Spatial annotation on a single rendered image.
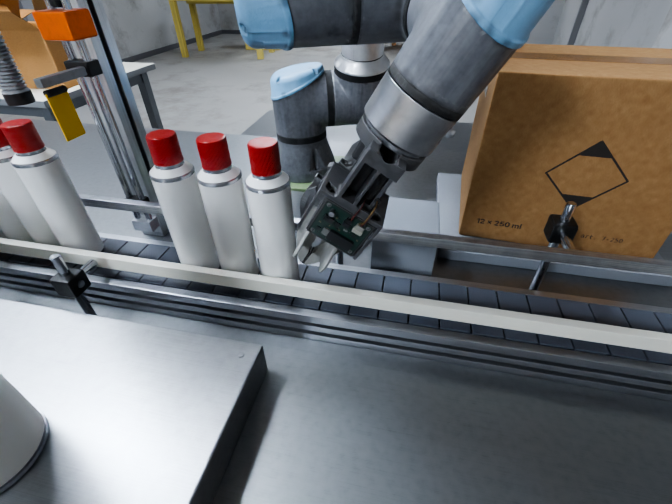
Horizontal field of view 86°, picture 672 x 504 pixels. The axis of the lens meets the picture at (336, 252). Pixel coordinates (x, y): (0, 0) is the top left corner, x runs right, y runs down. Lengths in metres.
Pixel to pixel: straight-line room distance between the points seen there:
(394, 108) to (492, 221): 0.40
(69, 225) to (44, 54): 1.70
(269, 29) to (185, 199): 0.22
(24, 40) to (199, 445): 2.12
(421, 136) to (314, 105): 0.52
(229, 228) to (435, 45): 0.30
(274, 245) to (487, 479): 0.34
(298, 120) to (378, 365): 0.54
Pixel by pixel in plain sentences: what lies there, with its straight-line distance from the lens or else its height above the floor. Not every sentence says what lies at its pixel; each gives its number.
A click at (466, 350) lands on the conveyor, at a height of 0.86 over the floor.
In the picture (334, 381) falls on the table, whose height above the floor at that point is 0.83.
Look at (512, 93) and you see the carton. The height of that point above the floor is 1.09.
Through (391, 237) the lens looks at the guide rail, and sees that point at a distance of 0.48.
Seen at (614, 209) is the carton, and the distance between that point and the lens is 0.70.
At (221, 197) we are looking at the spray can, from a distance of 0.45.
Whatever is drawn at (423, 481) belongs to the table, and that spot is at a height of 0.83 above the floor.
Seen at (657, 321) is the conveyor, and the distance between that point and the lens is 0.61.
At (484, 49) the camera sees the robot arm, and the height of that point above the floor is 1.19.
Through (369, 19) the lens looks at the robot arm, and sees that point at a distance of 0.38.
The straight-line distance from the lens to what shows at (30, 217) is 0.68.
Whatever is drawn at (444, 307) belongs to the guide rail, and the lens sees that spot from 0.45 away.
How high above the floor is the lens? 1.23
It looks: 38 degrees down
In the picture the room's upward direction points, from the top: 1 degrees counter-clockwise
